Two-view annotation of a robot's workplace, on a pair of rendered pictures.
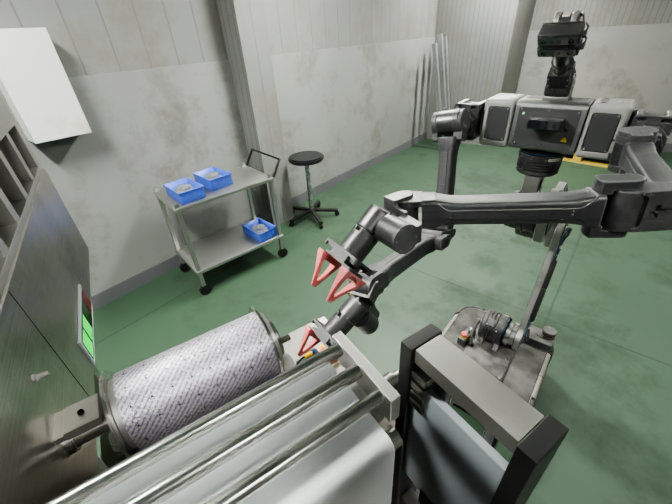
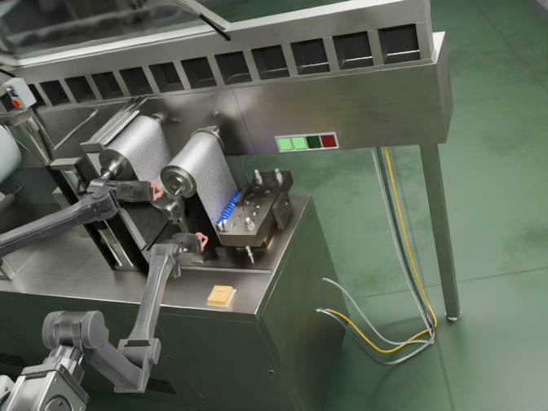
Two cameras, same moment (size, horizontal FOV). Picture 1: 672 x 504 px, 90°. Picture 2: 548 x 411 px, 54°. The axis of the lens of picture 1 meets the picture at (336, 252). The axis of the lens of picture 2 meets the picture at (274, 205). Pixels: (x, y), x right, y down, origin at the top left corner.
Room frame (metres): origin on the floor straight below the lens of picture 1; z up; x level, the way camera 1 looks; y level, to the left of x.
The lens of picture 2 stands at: (2.14, -0.36, 2.19)
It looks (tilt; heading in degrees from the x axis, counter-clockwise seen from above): 34 degrees down; 154
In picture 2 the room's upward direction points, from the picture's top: 20 degrees counter-clockwise
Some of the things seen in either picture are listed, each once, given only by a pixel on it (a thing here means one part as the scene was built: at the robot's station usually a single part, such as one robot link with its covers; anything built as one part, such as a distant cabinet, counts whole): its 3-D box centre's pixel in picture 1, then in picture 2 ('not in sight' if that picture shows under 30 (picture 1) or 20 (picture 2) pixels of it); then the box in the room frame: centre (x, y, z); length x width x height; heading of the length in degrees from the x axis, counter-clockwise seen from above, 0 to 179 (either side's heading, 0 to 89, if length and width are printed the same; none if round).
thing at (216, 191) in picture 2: not in sight; (218, 189); (0.44, 0.28, 1.12); 0.23 x 0.01 x 0.18; 121
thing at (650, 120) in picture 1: (645, 141); not in sight; (0.88, -0.84, 1.45); 0.09 x 0.08 x 0.12; 48
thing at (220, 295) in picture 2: not in sight; (220, 295); (0.71, 0.03, 0.91); 0.07 x 0.07 x 0.02; 31
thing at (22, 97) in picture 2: not in sight; (18, 94); (-0.04, -0.12, 1.66); 0.07 x 0.07 x 0.10; 18
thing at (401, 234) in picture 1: (400, 225); (103, 196); (0.57, -0.13, 1.42); 0.12 x 0.12 x 0.09; 27
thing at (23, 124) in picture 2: not in sight; (24, 123); (-0.22, -0.14, 1.50); 0.14 x 0.14 x 0.06
